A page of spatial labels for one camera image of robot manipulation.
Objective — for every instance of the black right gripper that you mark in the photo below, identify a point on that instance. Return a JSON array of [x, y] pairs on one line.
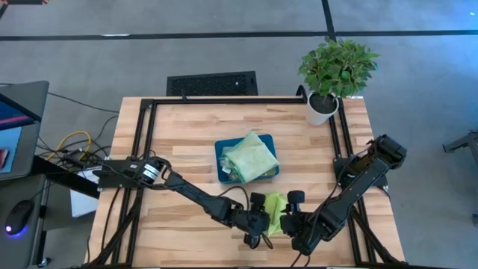
[[300, 233]]

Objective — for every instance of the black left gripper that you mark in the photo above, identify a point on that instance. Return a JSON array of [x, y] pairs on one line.
[[250, 224]]

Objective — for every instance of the lime green microfiber towel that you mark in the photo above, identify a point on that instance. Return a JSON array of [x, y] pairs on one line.
[[275, 213]]

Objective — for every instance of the pale green teal-edged towel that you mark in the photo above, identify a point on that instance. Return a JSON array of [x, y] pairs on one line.
[[250, 157]]

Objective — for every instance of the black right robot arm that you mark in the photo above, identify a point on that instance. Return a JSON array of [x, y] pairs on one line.
[[354, 187]]

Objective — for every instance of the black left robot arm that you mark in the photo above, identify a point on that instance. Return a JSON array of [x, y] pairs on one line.
[[194, 194]]

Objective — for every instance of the teal plastic bin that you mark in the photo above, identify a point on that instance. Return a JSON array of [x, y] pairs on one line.
[[224, 145]]

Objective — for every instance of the green plant in white pot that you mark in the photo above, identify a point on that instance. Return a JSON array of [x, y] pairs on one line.
[[336, 71]]

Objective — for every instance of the white paper sheet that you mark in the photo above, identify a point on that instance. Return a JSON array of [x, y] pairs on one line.
[[84, 201]]

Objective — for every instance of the grey stand leg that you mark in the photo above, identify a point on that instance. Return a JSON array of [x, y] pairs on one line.
[[463, 142]]

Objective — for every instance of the black computer mouse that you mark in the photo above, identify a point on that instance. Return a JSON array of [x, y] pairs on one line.
[[18, 216]]

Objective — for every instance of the grey side desk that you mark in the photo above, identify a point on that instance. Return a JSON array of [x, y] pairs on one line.
[[33, 93]]

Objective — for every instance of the laptop screen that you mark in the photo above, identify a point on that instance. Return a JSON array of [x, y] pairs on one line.
[[11, 116]]

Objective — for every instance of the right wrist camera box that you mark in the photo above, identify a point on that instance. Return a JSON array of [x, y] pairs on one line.
[[296, 197]]

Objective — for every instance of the black aluminium table frame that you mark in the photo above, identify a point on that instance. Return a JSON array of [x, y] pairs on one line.
[[224, 101]]

